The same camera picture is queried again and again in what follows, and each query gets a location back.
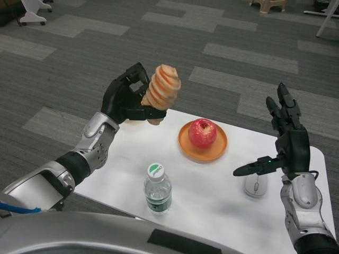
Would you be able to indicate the silver robot chest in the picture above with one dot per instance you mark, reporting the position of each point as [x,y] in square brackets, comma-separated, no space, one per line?
[79,235]

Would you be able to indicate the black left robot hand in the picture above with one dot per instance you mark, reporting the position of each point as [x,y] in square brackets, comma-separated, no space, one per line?
[116,101]

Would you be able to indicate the red apple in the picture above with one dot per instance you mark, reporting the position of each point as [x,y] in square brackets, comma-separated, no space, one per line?
[202,133]

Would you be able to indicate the spiral bread roll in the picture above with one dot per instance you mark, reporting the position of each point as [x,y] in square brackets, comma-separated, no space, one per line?
[164,87]

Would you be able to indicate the white wheeled stand base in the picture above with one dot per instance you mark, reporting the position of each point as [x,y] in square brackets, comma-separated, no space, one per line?
[31,12]

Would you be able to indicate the black bag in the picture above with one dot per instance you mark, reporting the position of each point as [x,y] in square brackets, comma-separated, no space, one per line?
[8,19]

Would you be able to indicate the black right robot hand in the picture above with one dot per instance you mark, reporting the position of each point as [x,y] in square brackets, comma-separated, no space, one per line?
[294,150]

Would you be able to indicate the white desk leg frame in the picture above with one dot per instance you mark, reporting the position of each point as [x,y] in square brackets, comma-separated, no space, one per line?
[327,21]

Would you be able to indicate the clear plastic water bottle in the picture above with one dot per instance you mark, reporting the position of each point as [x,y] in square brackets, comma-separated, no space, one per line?
[158,193]

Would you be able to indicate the orange round plate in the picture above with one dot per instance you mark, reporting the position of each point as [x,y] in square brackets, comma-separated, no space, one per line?
[202,153]

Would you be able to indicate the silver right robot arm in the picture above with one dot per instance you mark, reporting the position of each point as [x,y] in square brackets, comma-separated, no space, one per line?
[304,206]

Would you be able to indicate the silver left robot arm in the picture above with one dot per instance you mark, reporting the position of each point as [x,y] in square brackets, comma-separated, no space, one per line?
[74,164]

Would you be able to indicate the white computer mouse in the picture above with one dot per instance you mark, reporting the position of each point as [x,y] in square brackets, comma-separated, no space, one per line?
[255,188]

